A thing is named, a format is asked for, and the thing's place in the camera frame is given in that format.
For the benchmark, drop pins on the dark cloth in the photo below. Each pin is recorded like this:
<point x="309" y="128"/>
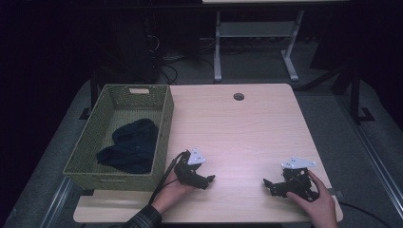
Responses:
<point x="134" y="148"/>

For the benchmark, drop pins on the green woven basket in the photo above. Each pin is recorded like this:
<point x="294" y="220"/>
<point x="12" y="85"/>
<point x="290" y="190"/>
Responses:
<point x="95" y="179"/>

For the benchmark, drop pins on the metal floor rail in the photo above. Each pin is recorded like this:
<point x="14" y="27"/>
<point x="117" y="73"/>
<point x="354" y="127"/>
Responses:
<point x="55" y="202"/>
<point x="370" y="148"/>

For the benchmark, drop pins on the white metal stand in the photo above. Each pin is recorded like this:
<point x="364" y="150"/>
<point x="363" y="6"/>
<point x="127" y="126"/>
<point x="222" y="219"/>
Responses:
<point x="253" y="30"/>

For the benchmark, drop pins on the grey table edge bracket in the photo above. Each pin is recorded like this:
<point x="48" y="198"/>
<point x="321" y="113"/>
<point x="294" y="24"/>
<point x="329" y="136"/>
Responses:
<point x="335" y="192"/>

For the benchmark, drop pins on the person's right hand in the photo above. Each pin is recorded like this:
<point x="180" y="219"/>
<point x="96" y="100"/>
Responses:
<point x="318" y="209"/>

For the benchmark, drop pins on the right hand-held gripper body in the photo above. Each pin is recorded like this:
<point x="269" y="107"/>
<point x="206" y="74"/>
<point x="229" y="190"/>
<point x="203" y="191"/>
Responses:
<point x="296" y="180"/>

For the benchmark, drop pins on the person's left hand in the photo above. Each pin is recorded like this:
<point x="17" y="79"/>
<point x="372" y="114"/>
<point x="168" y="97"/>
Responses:
<point x="172" y="194"/>

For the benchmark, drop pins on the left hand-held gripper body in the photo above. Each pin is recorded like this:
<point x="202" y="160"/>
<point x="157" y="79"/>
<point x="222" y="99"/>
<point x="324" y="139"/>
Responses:
<point x="187" y="172"/>

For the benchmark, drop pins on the black metal stand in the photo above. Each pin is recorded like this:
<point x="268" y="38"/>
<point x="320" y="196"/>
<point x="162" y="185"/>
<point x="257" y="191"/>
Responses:
<point x="355" y="95"/>
<point x="92" y="95"/>

